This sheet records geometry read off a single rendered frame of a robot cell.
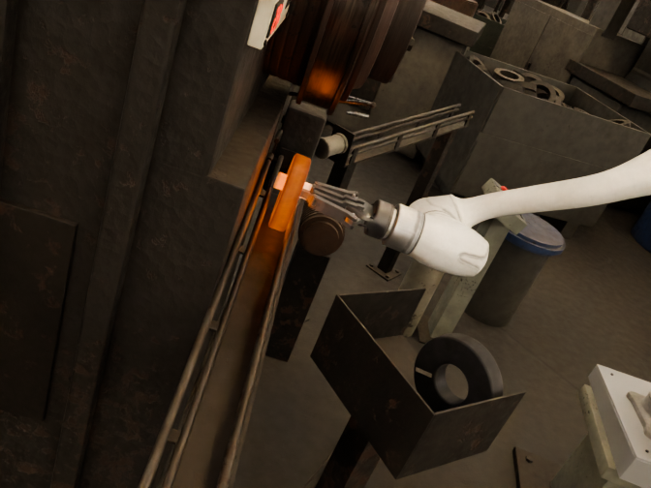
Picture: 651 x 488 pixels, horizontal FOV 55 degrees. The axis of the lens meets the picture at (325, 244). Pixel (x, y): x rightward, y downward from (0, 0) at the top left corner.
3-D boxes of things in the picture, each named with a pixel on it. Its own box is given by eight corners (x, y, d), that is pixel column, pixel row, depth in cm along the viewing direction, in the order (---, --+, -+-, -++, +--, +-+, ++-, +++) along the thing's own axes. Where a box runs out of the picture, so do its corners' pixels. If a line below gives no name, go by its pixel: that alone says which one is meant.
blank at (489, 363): (485, 448, 96) (498, 442, 98) (498, 354, 92) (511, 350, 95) (408, 410, 107) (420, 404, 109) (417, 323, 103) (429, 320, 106)
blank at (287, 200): (263, 237, 126) (278, 243, 126) (275, 210, 111) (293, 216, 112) (286, 172, 131) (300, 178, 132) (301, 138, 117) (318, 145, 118)
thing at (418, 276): (383, 331, 228) (442, 211, 204) (382, 313, 238) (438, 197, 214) (414, 341, 229) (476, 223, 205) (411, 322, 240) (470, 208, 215)
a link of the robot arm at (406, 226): (403, 240, 130) (377, 230, 130) (422, 204, 126) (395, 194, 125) (405, 262, 122) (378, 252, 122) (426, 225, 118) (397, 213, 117)
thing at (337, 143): (310, 153, 176) (315, 134, 172) (329, 147, 182) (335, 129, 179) (325, 163, 173) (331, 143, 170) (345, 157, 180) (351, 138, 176)
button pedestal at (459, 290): (418, 347, 227) (495, 202, 199) (415, 309, 249) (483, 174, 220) (459, 359, 229) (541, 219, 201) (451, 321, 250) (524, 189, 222)
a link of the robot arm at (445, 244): (407, 265, 121) (398, 246, 133) (479, 292, 123) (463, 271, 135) (430, 215, 118) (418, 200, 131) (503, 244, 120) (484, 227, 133)
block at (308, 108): (258, 190, 162) (285, 104, 151) (263, 178, 169) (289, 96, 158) (296, 202, 163) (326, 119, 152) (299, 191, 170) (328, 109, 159)
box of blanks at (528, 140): (441, 210, 349) (505, 80, 313) (399, 149, 418) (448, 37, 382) (585, 244, 383) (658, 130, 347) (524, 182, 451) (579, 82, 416)
